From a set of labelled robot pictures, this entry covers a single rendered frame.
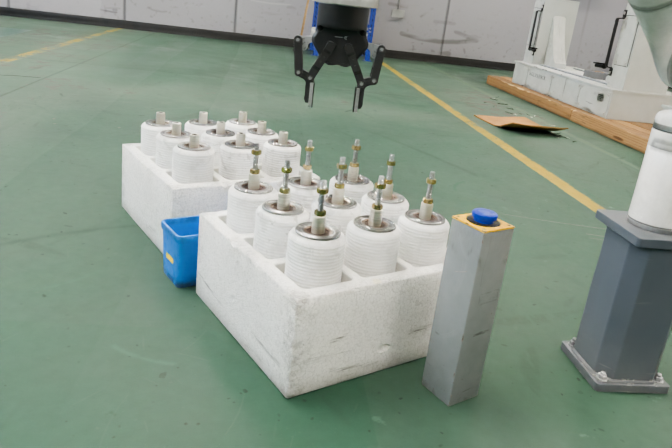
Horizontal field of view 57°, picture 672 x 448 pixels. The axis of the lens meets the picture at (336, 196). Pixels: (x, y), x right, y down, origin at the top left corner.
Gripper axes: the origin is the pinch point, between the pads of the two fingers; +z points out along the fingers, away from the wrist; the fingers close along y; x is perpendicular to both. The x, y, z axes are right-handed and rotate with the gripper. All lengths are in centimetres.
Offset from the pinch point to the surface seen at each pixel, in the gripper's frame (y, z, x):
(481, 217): -24.6, 14.4, 5.4
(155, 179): 39, 30, -44
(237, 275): 13.5, 34.2, -6.1
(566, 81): -170, 25, -350
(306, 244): 1.7, 22.5, 4.2
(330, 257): -2.3, 24.4, 4.0
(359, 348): -9.1, 40.9, 3.2
